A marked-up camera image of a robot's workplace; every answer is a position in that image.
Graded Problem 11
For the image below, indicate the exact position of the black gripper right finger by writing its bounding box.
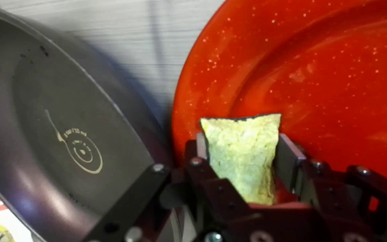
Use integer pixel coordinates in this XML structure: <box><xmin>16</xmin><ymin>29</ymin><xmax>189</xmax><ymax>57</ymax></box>
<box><xmin>272</xmin><ymin>134</ymin><xmax>351</xmax><ymax>213</ymax></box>

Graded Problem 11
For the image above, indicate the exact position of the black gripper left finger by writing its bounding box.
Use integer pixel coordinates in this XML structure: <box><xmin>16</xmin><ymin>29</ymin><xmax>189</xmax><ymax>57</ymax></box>
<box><xmin>183</xmin><ymin>132</ymin><xmax>251</xmax><ymax>217</ymax></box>

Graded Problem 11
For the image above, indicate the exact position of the yellow sponge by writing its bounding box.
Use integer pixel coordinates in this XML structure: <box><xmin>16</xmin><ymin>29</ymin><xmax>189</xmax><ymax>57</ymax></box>
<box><xmin>198</xmin><ymin>113</ymin><xmax>283</xmax><ymax>208</ymax></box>

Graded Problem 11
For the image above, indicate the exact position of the red plate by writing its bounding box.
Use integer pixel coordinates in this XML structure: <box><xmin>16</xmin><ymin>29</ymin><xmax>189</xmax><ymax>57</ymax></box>
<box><xmin>170</xmin><ymin>0</ymin><xmax>387</xmax><ymax>203</ymax></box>

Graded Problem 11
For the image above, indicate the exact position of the black frying pan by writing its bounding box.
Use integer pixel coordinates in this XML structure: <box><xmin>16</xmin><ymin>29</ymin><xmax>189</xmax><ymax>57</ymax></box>
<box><xmin>0</xmin><ymin>6</ymin><xmax>171</xmax><ymax>242</ymax></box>

